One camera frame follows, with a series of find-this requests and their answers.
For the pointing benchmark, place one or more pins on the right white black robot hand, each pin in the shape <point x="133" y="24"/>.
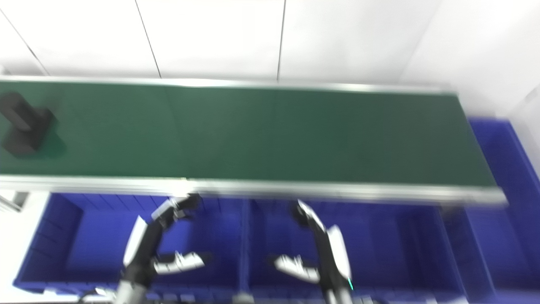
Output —
<point x="333" y="257"/>

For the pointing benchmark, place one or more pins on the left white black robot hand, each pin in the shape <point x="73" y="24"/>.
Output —
<point x="141" y="249"/>

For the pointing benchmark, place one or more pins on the black cylinder part square base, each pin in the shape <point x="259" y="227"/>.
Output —
<point x="26" y="124"/>

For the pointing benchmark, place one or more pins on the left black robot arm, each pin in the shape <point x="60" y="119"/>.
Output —
<point x="130" y="292"/>

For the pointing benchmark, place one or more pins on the blue plastic bin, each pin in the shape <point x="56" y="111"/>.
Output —
<point x="84" y="245"/>
<point x="514" y="236"/>
<point x="379" y="249"/>

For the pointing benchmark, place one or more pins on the aluminium conveyor support leg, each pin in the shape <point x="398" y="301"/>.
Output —
<point x="12" y="200"/>

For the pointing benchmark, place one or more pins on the green conveyor belt aluminium frame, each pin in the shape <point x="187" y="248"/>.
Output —
<point x="270" y="135"/>

